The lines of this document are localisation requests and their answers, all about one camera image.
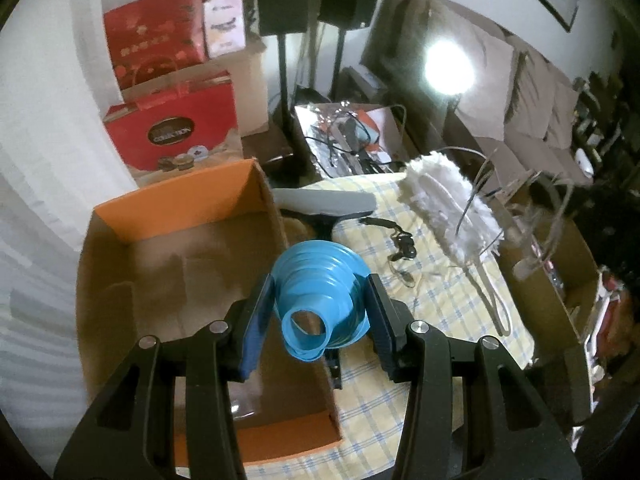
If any large brown cardboard box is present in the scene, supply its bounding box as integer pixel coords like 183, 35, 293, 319
122, 34, 269, 136

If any grey squeegee with dark handle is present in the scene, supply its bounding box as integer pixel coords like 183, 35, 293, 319
274, 188, 376, 389

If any red collection gift box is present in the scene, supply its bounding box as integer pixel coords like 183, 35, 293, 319
103, 72, 238, 171

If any white fluffy duster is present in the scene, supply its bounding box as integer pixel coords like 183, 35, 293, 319
400, 152, 512, 337

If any blue collapsible funnel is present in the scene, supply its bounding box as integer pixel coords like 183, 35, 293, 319
271, 240, 371, 362

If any open brown cardboard box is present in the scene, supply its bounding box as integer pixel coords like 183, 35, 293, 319
493, 171, 601, 425

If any white pink tissue pack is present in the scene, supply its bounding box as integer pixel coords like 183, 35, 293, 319
203, 0, 246, 58

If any bright lamp light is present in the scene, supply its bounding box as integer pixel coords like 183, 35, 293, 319
424, 38, 476, 96

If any black speaker on stand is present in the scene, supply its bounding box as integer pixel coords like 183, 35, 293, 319
257, 0, 308, 162
318, 0, 378, 101

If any brown sofa with cushions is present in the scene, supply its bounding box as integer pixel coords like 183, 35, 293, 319
362, 0, 591, 192

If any right black speaker on stand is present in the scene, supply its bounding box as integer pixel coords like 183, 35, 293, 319
318, 0, 378, 101

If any left black speaker on stand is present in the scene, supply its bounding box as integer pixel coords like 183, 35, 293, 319
257, 0, 308, 162

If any orange cardboard fruit box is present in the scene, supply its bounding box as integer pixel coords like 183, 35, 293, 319
76, 159, 342, 465

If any yellow plaid tablecloth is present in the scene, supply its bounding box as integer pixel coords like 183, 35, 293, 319
240, 174, 535, 480

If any red paper gift bag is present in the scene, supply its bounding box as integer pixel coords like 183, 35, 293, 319
103, 0, 207, 90

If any clutter box with cables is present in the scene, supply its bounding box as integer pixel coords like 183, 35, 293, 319
292, 101, 416, 180

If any small black strap gadget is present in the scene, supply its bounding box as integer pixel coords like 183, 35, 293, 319
358, 217, 418, 288

